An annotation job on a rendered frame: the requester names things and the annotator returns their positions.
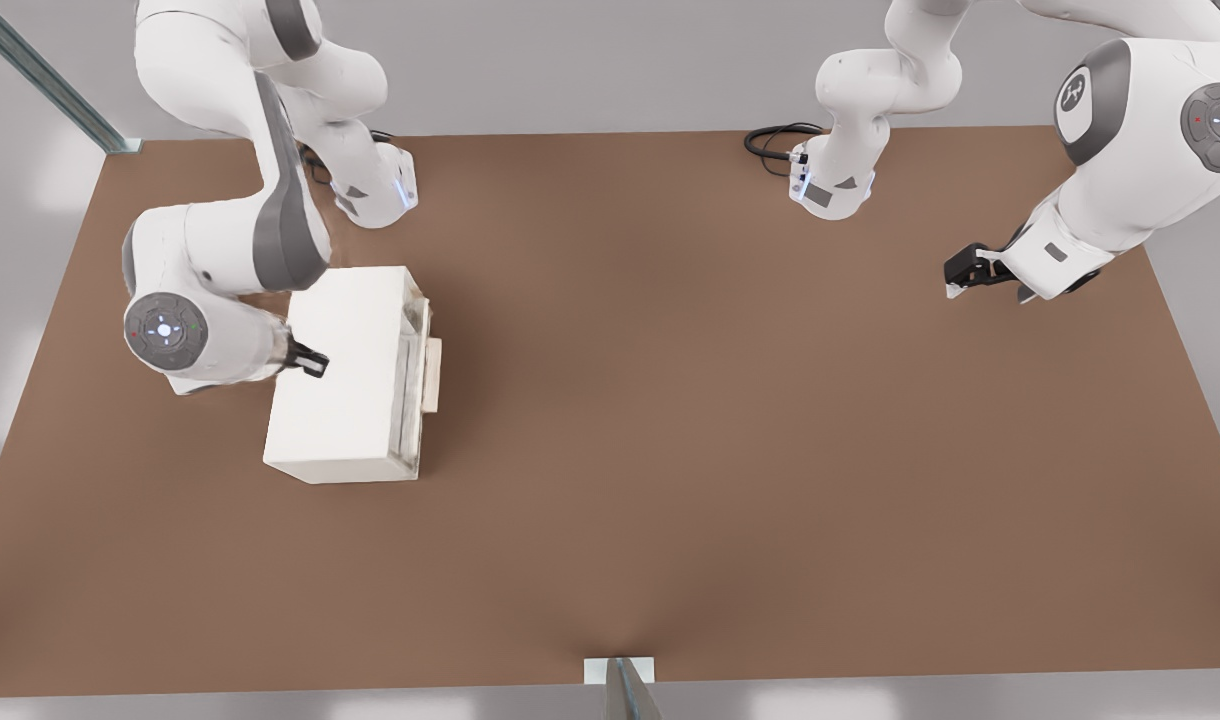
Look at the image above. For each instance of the white oven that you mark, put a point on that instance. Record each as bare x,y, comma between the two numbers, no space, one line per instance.
345,380

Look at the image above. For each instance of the silver frame post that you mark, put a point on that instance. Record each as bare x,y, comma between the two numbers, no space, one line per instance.
45,75
625,688

